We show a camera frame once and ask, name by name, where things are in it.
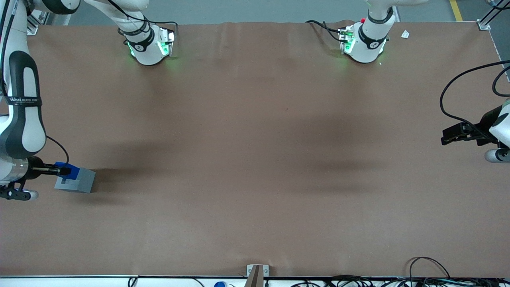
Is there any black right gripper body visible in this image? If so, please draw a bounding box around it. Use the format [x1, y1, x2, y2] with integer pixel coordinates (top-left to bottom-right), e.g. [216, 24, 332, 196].
[26, 156, 45, 181]

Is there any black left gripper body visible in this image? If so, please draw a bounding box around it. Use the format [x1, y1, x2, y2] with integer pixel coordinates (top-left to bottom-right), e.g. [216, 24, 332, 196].
[473, 106, 504, 146]

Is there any blue block part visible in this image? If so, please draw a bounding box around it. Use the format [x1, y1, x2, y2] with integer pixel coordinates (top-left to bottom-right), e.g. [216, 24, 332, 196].
[55, 161, 80, 180]

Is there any gray square socket base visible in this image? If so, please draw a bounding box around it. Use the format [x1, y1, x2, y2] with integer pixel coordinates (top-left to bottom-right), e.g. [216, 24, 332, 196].
[54, 167, 96, 194]

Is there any paper table cover sheet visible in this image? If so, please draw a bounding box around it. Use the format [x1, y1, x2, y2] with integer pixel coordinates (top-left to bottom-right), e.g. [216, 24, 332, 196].
[0, 20, 510, 278]

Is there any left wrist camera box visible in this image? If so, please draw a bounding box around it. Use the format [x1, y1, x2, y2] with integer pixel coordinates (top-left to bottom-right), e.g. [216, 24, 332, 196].
[484, 148, 510, 164]

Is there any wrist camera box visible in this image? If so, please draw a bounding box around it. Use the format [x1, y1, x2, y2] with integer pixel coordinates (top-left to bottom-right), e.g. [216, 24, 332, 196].
[484, 148, 510, 164]
[0, 181, 39, 201]

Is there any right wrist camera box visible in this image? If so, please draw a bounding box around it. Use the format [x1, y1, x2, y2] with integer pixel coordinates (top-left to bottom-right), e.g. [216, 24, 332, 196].
[0, 181, 39, 201]

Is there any long black left arm cable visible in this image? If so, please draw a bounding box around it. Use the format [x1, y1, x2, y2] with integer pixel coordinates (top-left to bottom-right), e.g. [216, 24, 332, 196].
[439, 60, 510, 134]

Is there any short black left arm cable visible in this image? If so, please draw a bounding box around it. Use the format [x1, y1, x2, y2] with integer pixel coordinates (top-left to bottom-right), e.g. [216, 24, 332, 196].
[492, 65, 510, 98]

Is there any aluminium frame post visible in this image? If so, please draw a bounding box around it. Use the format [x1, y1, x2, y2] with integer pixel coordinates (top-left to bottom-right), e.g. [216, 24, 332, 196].
[477, 0, 510, 31]
[25, 0, 55, 36]

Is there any black looped cable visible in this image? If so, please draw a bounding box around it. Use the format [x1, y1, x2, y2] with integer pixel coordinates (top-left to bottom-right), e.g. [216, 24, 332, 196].
[409, 257, 451, 279]

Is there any black left base cable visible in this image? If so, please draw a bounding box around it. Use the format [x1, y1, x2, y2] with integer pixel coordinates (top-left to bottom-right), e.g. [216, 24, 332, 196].
[305, 20, 348, 43]

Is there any black base cable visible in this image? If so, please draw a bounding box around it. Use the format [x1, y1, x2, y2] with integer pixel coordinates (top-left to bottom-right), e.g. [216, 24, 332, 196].
[305, 20, 348, 43]
[108, 0, 179, 44]

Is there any tangled black cable bundle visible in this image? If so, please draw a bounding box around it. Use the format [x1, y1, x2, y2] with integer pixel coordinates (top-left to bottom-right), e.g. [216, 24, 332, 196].
[290, 274, 510, 287]

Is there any black right base cable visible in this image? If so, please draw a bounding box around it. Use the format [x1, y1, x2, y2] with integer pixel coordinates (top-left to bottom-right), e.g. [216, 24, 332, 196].
[108, 0, 179, 44]

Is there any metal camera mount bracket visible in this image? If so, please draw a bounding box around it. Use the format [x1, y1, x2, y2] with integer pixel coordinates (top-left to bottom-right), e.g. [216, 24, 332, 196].
[247, 264, 270, 287]

